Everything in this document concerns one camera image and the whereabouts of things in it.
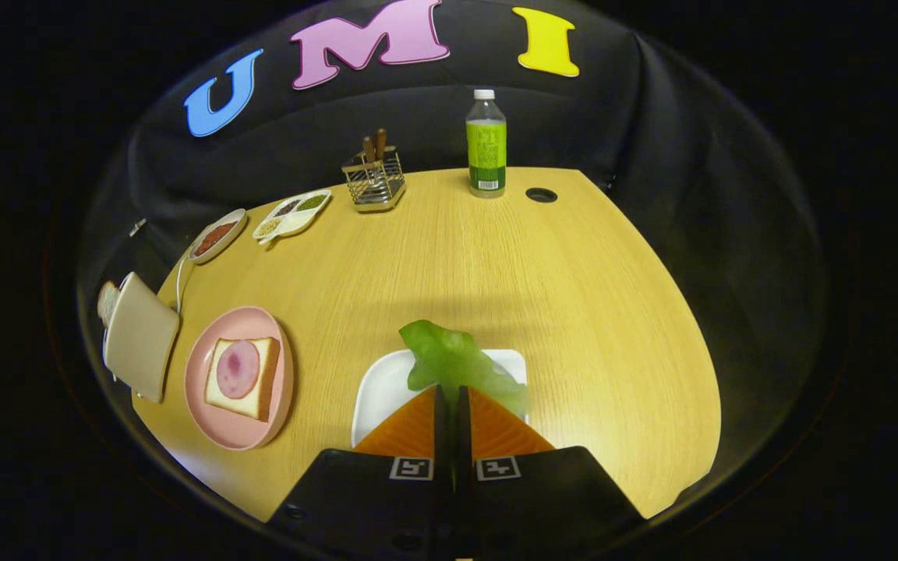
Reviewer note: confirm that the pile of green beans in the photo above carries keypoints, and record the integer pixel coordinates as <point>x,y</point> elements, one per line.
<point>312,202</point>

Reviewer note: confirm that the red meat piece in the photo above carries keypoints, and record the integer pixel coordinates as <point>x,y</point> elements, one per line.
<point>215,238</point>

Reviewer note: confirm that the white divided dish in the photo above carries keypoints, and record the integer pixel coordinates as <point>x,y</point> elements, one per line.
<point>298,224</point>

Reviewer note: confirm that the bread slice under ham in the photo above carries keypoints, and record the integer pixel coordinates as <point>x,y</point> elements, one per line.
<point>266,366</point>

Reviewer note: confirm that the green lettuce leaf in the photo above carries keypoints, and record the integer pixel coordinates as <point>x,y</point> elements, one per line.
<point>449,358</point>

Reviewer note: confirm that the small silver clip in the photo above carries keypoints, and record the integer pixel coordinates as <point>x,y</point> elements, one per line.
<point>137,227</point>

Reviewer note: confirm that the green label drink bottle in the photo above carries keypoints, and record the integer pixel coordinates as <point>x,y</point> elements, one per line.
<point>486,148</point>

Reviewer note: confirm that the pink plate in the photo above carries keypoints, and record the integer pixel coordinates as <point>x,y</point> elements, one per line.
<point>207,421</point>

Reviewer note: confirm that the round white plate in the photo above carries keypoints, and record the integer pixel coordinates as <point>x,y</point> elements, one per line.
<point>240,220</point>

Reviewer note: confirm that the pile of pale beans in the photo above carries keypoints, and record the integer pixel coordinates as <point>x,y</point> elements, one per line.
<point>268,228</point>

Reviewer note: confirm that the black backdrop cloth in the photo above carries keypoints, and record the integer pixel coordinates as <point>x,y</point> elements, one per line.
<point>652,117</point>

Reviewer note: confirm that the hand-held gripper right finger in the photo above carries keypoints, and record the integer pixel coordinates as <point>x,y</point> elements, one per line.
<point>463,425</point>

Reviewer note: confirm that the pile of dark beans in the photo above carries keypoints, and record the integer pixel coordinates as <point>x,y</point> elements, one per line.
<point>286,208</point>

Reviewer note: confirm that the white toaster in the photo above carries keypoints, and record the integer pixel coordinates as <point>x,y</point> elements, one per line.
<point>141,335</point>

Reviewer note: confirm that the round pink ham slice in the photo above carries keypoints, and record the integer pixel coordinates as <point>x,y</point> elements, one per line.
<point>238,370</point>

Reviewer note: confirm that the square white plate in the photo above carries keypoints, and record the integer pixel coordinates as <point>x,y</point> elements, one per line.
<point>387,389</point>

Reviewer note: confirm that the toasted bread slice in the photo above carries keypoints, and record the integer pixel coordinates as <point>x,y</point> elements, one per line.
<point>108,302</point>

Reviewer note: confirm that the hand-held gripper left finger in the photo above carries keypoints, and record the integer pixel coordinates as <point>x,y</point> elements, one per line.
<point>442,421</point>

